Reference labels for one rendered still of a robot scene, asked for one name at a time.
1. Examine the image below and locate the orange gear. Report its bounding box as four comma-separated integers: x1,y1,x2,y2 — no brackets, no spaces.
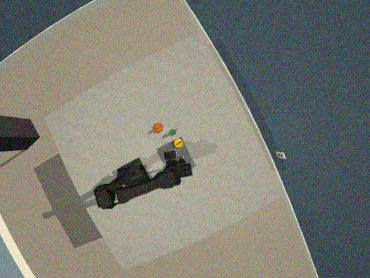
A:
153,123,163,133

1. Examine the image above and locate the yellow gear with black stripe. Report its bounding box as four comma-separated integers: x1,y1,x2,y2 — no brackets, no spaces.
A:
174,138,184,148

